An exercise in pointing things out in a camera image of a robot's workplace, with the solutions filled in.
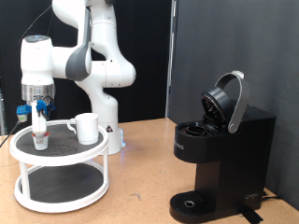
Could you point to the grey metal frame bar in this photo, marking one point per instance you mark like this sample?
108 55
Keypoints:
2 118

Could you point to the wrist camera on blue mount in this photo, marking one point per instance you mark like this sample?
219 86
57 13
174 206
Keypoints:
22 116

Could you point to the black round grip liner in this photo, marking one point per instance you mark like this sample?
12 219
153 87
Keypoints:
62 143
65 183

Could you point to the white two-tier turntable stand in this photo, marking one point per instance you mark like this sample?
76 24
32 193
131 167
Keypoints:
59 159

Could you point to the white ceramic mug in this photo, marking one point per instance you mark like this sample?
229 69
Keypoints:
87 130

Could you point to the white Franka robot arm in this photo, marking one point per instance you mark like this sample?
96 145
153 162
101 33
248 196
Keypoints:
106 74

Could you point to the dark grey partition panel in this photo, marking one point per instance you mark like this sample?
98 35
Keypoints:
274 46

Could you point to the black tape strip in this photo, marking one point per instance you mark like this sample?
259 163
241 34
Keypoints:
252 216

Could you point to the black Keurig coffee machine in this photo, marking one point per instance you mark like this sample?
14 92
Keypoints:
236 161

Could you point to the silver vertical metal post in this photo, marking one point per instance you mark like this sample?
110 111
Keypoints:
169 77

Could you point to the white coffee pod red lid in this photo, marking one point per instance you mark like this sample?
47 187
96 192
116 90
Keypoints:
41 145

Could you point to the black backdrop curtain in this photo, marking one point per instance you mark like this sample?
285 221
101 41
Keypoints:
149 102

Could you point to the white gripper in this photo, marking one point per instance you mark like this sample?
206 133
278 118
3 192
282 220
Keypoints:
39 124

